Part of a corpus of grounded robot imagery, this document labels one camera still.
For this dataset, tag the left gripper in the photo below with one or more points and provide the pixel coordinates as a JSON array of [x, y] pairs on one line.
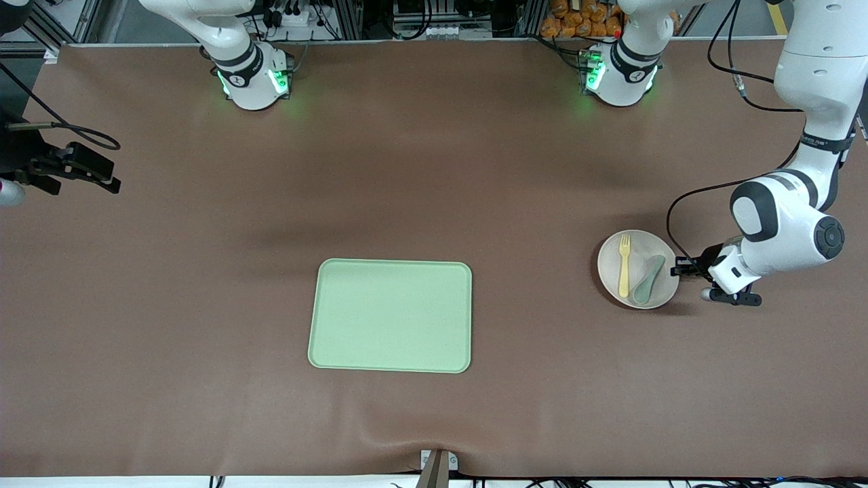
[[708, 258]]

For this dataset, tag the beige round plate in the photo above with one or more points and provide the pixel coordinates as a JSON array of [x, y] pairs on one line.
[[661, 288]]

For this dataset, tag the green plastic spoon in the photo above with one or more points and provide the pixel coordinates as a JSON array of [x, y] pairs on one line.
[[642, 293]]

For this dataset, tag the yellow plastic fork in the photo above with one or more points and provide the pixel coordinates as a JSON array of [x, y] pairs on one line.
[[624, 278]]

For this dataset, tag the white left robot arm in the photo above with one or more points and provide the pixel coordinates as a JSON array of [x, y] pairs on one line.
[[786, 224]]

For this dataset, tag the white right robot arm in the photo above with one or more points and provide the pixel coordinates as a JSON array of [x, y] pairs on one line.
[[251, 88]]

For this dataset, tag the brown table mat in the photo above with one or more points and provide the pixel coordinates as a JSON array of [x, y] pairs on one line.
[[203, 271]]

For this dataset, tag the white power strip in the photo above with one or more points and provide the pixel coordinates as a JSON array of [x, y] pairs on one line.
[[291, 19]]

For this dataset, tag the orange bread rolls pile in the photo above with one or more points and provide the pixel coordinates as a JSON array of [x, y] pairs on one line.
[[576, 27]]

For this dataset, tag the light green rectangular tray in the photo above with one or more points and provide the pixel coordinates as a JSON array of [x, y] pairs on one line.
[[390, 315]]

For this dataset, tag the white connector block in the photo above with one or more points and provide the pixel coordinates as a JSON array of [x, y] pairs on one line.
[[441, 31]]

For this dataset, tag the grey corner bracket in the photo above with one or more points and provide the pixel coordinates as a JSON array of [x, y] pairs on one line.
[[51, 54]]

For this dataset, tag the aluminium frame profile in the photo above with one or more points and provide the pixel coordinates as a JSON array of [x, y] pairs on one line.
[[41, 27]]

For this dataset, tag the aluminium rack post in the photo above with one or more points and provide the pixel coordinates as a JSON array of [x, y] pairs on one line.
[[349, 20]]

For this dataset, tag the grey metal bracket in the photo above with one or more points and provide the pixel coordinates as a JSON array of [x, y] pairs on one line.
[[453, 462]]

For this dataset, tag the tan camera mount bar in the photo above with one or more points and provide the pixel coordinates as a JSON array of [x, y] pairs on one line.
[[434, 474]]

